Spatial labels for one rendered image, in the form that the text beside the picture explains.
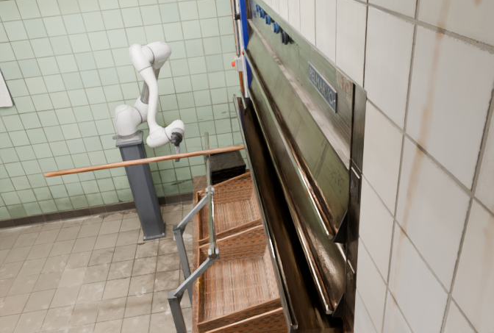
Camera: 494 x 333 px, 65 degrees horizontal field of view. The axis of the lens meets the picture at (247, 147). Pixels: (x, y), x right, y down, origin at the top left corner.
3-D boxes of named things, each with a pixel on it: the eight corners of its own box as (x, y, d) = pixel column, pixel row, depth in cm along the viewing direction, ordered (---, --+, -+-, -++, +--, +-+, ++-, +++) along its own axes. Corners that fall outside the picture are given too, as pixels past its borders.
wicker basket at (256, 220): (261, 198, 300) (258, 167, 287) (276, 248, 251) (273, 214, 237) (198, 207, 296) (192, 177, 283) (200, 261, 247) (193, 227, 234)
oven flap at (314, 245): (252, 90, 261) (260, 61, 253) (340, 316, 104) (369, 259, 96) (246, 89, 260) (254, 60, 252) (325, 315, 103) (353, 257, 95)
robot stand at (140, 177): (144, 226, 375) (117, 134, 327) (165, 223, 377) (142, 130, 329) (142, 241, 357) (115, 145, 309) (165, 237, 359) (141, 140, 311)
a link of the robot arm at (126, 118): (113, 133, 316) (106, 108, 305) (131, 124, 328) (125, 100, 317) (126, 137, 306) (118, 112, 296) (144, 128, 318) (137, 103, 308)
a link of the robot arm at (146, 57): (142, 67, 263) (158, 62, 272) (129, 43, 260) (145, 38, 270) (134, 74, 273) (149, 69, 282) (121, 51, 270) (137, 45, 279)
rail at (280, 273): (232, 96, 262) (235, 96, 262) (290, 330, 105) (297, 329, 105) (233, 93, 261) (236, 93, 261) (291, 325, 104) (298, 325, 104)
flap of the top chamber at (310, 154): (249, 52, 249) (257, 20, 240) (342, 242, 92) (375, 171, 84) (242, 50, 248) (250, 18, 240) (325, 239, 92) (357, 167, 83)
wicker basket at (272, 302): (277, 253, 247) (274, 219, 233) (295, 332, 197) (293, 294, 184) (200, 264, 245) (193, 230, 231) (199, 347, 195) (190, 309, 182)
